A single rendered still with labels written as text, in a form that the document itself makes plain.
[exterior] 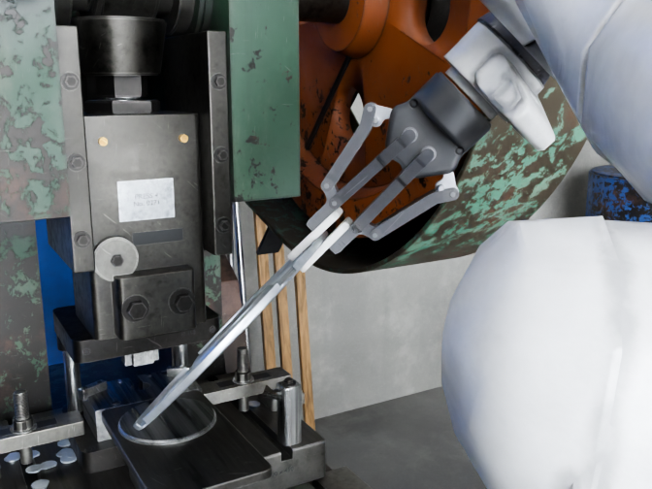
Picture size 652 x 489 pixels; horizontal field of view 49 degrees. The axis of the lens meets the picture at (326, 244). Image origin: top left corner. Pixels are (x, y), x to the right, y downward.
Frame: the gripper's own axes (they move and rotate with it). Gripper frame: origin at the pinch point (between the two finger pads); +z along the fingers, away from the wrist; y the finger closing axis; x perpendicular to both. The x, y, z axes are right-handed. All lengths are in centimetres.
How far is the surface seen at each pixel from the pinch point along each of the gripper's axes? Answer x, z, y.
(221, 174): -16.3, 7.7, 13.9
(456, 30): -24.6, -25.2, 5.9
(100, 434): -11.9, 44.3, 1.2
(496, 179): -15.6, -16.2, -10.2
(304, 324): -135, 60, -22
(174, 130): -16.1, 8.0, 21.9
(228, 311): -54, 38, 0
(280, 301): -133, 59, -11
